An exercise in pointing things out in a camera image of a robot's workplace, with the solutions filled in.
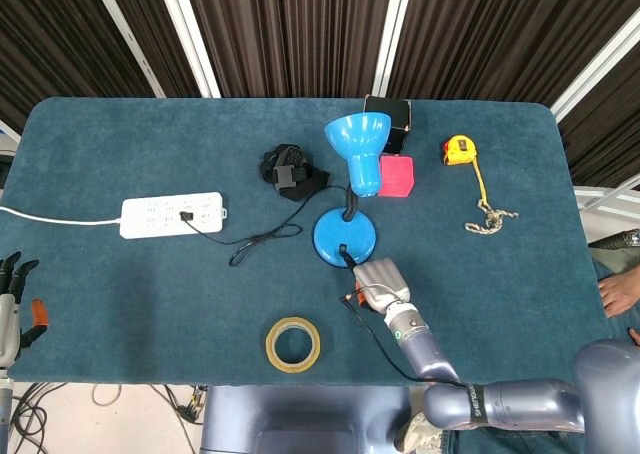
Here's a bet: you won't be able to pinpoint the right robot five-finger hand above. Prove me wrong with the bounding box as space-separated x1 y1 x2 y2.
339 243 412 316

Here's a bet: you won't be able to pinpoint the bystander bare hand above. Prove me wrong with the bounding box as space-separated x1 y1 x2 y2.
597 271 640 319

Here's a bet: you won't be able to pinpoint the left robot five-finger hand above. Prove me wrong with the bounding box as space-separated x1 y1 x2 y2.
0 251 51 371

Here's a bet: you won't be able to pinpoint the blue desk lamp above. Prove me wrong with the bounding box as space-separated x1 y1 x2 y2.
312 112 393 269

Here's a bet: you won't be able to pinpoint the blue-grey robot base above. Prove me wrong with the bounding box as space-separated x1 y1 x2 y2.
199 384 426 454

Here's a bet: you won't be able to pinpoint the white power strip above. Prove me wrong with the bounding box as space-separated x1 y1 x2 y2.
119 191 229 240

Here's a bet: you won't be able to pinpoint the olive green garment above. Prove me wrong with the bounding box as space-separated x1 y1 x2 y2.
588 227 640 275

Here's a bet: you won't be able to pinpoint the pink cube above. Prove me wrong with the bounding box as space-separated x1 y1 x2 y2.
377 154 416 198

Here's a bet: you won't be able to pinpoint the yellowish clear tape roll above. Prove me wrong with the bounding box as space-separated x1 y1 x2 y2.
264 316 323 374

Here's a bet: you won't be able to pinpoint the blue carpet table mat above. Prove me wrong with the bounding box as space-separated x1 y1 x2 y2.
0 97 614 390

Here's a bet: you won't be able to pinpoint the yellow tape measure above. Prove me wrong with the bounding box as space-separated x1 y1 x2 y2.
442 134 490 205

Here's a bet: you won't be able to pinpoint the beige worn shoe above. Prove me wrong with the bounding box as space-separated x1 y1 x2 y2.
393 412 445 454

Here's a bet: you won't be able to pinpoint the black box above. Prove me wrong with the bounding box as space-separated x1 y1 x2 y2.
362 94 414 155

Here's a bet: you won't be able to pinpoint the blue denim jeans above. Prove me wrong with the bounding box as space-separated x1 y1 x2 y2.
442 423 586 454

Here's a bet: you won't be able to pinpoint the black floor plug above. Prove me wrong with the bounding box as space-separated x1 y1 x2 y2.
172 384 207 425

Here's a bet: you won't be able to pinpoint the dark brown pleated curtain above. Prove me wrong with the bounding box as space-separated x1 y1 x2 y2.
0 0 640 190

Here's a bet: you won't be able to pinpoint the black robot hand cable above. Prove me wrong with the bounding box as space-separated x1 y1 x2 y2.
341 296 474 390

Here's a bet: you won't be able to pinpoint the white metal side frame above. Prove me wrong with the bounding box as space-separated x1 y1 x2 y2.
572 173 640 245

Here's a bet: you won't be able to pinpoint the black floor cable bundle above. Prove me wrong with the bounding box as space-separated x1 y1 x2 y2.
8 382 69 454

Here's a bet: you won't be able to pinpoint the white power strip cable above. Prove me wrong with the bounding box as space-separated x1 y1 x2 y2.
0 205 124 225

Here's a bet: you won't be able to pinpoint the beige floor cable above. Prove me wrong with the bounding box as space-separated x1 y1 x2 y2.
91 383 124 408

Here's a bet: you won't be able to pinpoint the beige braided cord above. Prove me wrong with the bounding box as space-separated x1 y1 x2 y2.
464 198 520 235

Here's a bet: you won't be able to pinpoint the black lamp cord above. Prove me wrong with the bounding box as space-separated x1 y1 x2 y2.
178 183 351 269

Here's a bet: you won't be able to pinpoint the white frame bar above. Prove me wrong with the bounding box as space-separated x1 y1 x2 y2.
153 0 222 99
88 0 167 99
548 7 640 123
371 0 417 98

